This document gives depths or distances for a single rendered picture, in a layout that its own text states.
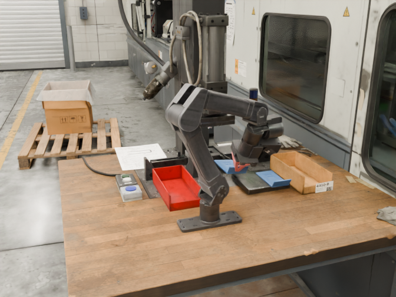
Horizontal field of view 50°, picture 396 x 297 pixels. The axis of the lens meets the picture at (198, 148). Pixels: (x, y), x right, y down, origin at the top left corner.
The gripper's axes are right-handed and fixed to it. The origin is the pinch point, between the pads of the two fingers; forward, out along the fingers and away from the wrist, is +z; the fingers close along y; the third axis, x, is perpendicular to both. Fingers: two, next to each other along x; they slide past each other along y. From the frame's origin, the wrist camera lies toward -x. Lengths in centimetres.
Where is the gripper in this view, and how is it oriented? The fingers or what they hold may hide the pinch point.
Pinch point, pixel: (237, 168)
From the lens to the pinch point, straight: 145.6
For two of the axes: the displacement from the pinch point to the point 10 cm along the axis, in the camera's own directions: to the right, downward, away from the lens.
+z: -2.2, 6.8, 7.0
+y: -2.1, -7.3, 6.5
